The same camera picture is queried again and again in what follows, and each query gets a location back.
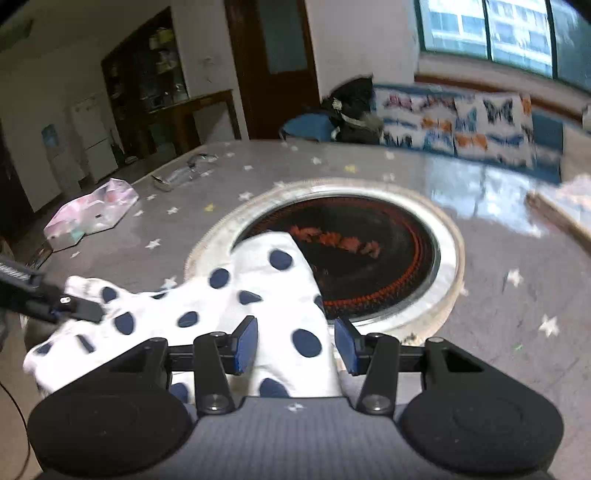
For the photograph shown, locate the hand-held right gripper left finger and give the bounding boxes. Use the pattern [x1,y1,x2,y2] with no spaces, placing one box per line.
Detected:
[99,316,259,415]

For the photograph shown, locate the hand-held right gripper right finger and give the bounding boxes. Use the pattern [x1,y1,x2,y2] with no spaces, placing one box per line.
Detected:
[333,317,491,415]

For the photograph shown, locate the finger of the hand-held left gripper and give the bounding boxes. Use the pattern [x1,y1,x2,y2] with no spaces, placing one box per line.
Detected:
[28,290,105,324]

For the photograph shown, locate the white navy polka dot pants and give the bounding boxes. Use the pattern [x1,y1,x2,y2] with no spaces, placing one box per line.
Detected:
[23,231,345,400]

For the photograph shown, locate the pink white plastic bag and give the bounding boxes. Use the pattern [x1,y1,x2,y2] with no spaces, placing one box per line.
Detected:
[44,180,139,252]

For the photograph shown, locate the round black table heater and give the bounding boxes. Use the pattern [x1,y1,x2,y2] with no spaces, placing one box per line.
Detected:
[185,178,466,344]

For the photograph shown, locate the water dispenser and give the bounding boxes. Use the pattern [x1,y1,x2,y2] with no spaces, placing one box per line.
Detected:
[41,124,86,195]

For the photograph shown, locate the grey star print tablecloth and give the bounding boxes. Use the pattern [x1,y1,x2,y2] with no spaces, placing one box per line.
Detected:
[28,140,591,480]

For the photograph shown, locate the clear plastic bag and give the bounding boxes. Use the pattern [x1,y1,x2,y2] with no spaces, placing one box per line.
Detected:
[151,152,220,192]

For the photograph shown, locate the white refrigerator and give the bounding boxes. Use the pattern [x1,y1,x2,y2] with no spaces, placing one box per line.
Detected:
[69,90,120,183]

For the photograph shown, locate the black bag pile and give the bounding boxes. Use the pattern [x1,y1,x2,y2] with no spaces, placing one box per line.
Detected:
[321,76,384,145]

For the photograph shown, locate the dark wooden desk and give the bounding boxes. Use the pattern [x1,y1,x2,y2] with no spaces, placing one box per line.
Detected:
[148,89,243,155]

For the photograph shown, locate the dark glass cabinet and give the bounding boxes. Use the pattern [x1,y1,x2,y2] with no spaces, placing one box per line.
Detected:
[100,7,190,153]

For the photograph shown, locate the butterfly print cushion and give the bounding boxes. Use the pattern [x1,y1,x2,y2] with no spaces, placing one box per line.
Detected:
[373,88,534,167]

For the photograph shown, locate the dark wooden door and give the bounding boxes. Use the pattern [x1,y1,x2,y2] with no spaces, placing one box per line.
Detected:
[224,0,321,140]

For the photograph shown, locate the blue sofa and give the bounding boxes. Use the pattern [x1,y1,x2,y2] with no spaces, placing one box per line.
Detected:
[279,83,591,185]

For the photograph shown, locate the green framed window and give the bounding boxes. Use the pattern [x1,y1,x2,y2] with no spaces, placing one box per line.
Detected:
[413,0,591,93]

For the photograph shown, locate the black cable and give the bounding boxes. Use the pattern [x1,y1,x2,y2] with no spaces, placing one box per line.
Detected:
[0,382,31,480]

